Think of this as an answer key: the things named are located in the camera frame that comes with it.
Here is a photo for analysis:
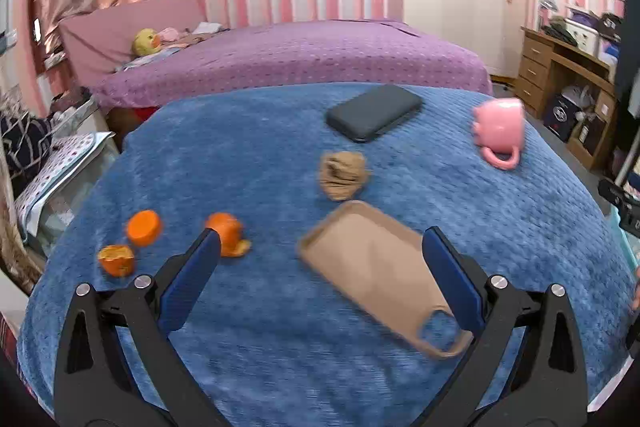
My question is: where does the orange peel cup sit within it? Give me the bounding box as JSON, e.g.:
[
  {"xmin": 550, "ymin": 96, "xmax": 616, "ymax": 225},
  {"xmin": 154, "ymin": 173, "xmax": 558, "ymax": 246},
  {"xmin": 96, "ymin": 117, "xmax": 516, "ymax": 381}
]
[{"xmin": 97, "ymin": 244, "xmax": 136, "ymax": 278}]

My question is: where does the curled orange peel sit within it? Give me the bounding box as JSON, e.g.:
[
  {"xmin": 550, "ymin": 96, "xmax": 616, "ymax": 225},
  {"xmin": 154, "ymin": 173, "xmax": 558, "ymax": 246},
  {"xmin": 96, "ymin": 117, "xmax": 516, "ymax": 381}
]
[{"xmin": 205, "ymin": 213, "xmax": 252, "ymax": 259}]

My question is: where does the black cap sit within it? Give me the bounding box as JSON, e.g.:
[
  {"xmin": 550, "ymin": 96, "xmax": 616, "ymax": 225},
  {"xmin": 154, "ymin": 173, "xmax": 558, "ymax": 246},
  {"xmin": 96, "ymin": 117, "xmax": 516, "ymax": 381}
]
[{"xmin": 600, "ymin": 13, "xmax": 625, "ymax": 40}]

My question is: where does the white storage box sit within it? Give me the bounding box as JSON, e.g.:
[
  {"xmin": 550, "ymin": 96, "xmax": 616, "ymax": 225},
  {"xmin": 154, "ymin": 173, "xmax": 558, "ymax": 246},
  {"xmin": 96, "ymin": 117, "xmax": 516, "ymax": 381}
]
[{"xmin": 565, "ymin": 18, "xmax": 601, "ymax": 55}]

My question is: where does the brown paper ball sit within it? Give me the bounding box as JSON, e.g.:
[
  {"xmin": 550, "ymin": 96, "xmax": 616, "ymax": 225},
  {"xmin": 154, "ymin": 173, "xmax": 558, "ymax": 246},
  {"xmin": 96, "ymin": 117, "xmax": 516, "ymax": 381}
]
[{"xmin": 319, "ymin": 150, "xmax": 370, "ymax": 202}]

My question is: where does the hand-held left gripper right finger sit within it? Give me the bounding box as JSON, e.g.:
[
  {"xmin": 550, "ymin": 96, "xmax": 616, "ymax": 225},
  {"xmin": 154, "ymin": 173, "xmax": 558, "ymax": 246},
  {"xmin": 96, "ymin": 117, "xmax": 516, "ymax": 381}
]
[{"xmin": 421, "ymin": 227, "xmax": 588, "ymax": 427}]

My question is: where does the black jacket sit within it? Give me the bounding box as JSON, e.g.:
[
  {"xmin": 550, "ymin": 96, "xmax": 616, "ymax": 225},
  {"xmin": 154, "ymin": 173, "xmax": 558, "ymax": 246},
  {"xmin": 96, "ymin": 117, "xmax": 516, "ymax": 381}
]
[{"xmin": 614, "ymin": 0, "xmax": 640, "ymax": 100}]

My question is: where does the tan phone case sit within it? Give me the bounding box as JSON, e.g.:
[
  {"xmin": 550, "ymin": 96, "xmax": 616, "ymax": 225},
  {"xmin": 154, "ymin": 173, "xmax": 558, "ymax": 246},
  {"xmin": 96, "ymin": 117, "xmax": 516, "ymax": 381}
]
[{"xmin": 297, "ymin": 200, "xmax": 474, "ymax": 360}]

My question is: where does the polka dot fabric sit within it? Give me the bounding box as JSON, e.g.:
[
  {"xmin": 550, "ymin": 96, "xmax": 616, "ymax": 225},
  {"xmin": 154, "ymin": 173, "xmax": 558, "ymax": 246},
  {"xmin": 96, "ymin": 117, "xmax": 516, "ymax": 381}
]
[{"xmin": 14, "ymin": 132, "xmax": 118, "ymax": 233}]

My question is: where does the yellow duck plush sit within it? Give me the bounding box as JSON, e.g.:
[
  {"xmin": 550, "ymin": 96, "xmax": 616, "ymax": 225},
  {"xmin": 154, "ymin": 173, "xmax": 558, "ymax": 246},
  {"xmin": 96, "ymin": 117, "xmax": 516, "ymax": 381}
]
[{"xmin": 132, "ymin": 28, "xmax": 162, "ymax": 58}]

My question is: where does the round orange peel cap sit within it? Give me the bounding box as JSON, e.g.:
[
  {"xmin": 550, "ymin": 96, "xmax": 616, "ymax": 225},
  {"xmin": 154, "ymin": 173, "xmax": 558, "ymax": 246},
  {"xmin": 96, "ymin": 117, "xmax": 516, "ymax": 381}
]
[{"xmin": 125, "ymin": 210, "xmax": 163, "ymax": 248}]

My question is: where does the wooden desk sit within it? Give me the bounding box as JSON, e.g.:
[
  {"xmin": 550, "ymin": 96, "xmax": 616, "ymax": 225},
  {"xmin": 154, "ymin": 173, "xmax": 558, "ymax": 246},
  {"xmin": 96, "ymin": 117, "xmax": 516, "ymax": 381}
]
[{"xmin": 515, "ymin": 26, "xmax": 618, "ymax": 172}]

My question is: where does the dark grey power bank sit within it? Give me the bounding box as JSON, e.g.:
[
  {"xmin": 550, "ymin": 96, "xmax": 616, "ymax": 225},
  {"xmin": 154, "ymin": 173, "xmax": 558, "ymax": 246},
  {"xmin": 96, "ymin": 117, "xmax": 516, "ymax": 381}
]
[{"xmin": 325, "ymin": 85, "xmax": 424, "ymax": 144}]

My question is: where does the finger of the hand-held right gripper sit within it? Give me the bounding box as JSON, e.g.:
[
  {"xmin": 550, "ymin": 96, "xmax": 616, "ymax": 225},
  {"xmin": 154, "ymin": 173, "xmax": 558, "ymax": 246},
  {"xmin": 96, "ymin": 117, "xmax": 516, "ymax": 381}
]
[{"xmin": 597, "ymin": 177, "xmax": 640, "ymax": 239}]

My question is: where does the black paper bag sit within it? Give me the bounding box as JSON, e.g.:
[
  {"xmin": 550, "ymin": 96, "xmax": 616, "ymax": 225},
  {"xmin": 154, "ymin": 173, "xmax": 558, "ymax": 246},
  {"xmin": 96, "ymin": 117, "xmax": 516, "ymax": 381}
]
[{"xmin": 542, "ymin": 93, "xmax": 581, "ymax": 142}]

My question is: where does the blue fleece blanket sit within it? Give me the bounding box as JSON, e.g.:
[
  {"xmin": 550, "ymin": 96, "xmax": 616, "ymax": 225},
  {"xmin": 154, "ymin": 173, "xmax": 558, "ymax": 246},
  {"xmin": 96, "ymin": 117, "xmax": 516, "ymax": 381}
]
[{"xmin": 16, "ymin": 82, "xmax": 636, "ymax": 418}]

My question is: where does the pink mug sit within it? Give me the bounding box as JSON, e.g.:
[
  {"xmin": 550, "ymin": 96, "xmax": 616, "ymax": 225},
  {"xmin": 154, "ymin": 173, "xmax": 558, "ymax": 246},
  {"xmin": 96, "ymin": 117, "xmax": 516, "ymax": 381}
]
[{"xmin": 472, "ymin": 98, "xmax": 526, "ymax": 171}]

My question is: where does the dark plaid cloth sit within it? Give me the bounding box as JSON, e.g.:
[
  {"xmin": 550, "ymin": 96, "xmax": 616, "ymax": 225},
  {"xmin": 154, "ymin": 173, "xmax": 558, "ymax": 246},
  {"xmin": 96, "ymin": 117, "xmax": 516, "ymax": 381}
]
[{"xmin": 0, "ymin": 114, "xmax": 53, "ymax": 198}]

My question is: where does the bed with purple cover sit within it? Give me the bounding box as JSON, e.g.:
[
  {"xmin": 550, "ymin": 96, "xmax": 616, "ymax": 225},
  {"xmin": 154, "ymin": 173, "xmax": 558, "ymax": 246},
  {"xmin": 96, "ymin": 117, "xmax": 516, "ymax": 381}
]
[{"xmin": 59, "ymin": 0, "xmax": 495, "ymax": 112}]

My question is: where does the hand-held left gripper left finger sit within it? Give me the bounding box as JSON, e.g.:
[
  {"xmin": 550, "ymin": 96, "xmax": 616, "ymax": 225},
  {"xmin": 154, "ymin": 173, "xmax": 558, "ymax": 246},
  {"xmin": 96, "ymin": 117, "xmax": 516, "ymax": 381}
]
[{"xmin": 53, "ymin": 228, "xmax": 223, "ymax": 427}]

